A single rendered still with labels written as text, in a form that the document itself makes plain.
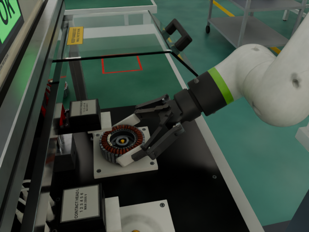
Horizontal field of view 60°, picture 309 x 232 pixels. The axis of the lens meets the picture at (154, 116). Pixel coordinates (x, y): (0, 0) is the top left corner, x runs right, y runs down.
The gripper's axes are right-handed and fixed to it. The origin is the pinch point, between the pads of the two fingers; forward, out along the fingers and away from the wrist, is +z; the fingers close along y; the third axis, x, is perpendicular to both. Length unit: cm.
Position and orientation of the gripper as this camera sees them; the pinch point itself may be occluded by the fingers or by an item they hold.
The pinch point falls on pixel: (123, 142)
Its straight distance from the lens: 67.4
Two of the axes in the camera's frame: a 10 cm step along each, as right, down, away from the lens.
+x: -4.9, -6.2, -6.1
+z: -8.5, 5.0, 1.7
